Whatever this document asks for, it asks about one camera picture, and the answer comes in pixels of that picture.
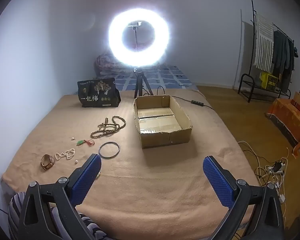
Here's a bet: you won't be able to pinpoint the cardboard box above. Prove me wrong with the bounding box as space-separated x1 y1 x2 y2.
133 95 192 149

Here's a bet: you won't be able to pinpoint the black tripod stand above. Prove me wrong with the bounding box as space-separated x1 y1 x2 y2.
132 27 154 98

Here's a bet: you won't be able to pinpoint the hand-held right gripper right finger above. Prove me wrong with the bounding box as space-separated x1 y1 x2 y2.
203 155 284 240

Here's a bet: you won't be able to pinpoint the yellow plastic crate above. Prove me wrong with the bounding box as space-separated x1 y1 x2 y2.
260 71 278 90

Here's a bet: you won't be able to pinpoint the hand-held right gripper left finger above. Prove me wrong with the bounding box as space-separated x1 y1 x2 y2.
19 153 102 240

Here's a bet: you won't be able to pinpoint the folded patterned quilt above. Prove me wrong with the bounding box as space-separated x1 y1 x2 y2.
94 52 120 75

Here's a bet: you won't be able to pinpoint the wristwatch with red-brown strap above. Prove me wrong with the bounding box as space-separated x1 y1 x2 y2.
40 154 55 171

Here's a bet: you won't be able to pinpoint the power strip with cables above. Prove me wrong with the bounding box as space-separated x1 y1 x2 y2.
237 141 290 203

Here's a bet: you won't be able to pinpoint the white striped hanging cloth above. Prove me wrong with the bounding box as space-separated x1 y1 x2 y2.
254 12 275 72

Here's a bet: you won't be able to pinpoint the white ring light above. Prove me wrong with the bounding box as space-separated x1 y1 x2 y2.
108 8 170 68

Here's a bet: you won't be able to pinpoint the green jade pendant red cord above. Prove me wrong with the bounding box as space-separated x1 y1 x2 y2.
76 139 95 147

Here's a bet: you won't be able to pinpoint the blue checked bed sheet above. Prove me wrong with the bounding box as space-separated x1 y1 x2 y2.
95 64 198 92

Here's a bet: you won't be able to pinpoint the black bangle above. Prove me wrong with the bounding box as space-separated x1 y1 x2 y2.
99 142 121 159

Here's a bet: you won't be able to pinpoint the black metal clothes rack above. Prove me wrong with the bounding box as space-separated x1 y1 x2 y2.
238 0 295 103

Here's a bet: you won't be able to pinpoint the small pearl bracelet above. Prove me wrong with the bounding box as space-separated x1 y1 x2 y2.
54 148 76 160

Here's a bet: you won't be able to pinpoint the orange cloth covered table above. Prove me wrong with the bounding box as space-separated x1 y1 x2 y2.
266 97 300 155

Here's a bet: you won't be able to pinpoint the dark hanging clothes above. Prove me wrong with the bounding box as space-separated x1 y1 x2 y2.
272 30 298 93

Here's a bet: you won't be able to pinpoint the black cable with inline controller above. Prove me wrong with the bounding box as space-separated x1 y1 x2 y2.
157 86 213 110

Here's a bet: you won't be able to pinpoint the black printed snack bag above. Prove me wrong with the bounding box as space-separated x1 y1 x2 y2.
77 78 121 108

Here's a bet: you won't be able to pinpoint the white power strip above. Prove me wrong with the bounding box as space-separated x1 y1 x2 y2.
264 161 288 178

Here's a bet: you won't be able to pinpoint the striped pants leg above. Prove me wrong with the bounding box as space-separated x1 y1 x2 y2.
8 192 110 240

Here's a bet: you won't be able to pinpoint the wooden bead necklace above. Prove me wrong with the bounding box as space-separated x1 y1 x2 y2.
90 116 127 139

